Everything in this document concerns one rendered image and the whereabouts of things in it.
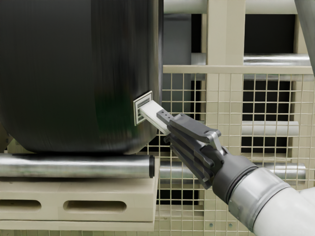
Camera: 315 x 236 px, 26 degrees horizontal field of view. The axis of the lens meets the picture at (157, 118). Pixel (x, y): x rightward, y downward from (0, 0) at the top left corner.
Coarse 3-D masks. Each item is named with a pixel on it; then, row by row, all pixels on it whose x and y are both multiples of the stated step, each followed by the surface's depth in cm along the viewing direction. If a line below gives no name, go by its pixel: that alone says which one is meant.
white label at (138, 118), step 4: (148, 92) 116; (144, 96) 116; (148, 96) 116; (136, 100) 115; (140, 100) 115; (144, 100) 116; (148, 100) 117; (136, 104) 115; (140, 104) 116; (144, 104) 117; (136, 108) 116; (136, 112) 117; (136, 116) 117; (140, 116) 118; (136, 120) 118; (140, 120) 119; (136, 124) 119
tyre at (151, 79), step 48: (0, 0) 109; (48, 0) 108; (96, 0) 108; (144, 0) 110; (0, 48) 110; (48, 48) 109; (96, 48) 109; (144, 48) 112; (0, 96) 116; (48, 96) 114; (96, 96) 113; (48, 144) 124; (96, 144) 124; (144, 144) 131
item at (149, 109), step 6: (150, 102) 117; (144, 108) 116; (150, 108) 116; (156, 108) 116; (162, 108) 116; (144, 114) 116; (150, 114) 115; (156, 114) 115; (156, 120) 114; (162, 126) 113
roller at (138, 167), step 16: (0, 160) 128; (16, 160) 128; (32, 160) 128; (48, 160) 128; (64, 160) 128; (80, 160) 128; (96, 160) 128; (112, 160) 128; (128, 160) 127; (144, 160) 127; (0, 176) 129; (16, 176) 129; (32, 176) 129; (48, 176) 129; (64, 176) 129; (80, 176) 128; (96, 176) 128; (112, 176) 128; (128, 176) 128; (144, 176) 128
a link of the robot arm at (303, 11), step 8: (296, 0) 52; (304, 0) 50; (312, 0) 49; (296, 8) 52; (304, 8) 50; (312, 8) 49; (304, 16) 50; (312, 16) 49; (304, 24) 51; (312, 24) 49; (304, 32) 51; (312, 32) 49; (312, 40) 49; (312, 48) 50; (312, 56) 50; (312, 64) 50
